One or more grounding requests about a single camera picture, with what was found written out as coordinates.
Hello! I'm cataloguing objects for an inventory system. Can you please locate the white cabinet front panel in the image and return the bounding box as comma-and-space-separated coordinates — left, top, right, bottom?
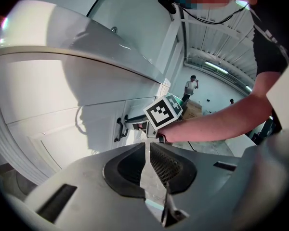
0, 53, 165, 125

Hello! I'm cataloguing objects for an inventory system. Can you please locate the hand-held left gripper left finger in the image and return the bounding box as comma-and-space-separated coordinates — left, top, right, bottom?
24, 142, 161, 231

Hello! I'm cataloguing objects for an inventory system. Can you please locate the long ceiling light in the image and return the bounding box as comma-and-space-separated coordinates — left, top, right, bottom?
204, 60, 229, 75

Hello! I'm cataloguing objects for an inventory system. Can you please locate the white cabinet door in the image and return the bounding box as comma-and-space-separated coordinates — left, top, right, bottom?
124, 96, 161, 144
4, 99, 127, 180

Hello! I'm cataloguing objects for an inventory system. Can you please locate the person's right forearm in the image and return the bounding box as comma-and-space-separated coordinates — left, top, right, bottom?
158, 90, 274, 144

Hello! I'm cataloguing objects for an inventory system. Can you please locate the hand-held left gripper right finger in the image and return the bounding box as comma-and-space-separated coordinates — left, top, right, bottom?
148, 142, 241, 231

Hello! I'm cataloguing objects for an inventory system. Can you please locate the person's black shirt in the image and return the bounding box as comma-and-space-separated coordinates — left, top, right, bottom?
250, 5, 289, 82

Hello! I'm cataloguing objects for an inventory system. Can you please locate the black head-worn camera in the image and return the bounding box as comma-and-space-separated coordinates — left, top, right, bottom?
157, 0, 178, 14

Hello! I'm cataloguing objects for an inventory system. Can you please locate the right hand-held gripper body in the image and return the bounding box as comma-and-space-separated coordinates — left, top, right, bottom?
132, 93, 184, 140

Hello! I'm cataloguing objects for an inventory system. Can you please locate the cardboard box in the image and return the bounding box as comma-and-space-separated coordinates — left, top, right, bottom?
182, 99, 204, 120

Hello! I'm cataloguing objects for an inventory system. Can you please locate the black camera cable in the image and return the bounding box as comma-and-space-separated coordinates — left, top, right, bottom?
179, 3, 249, 25

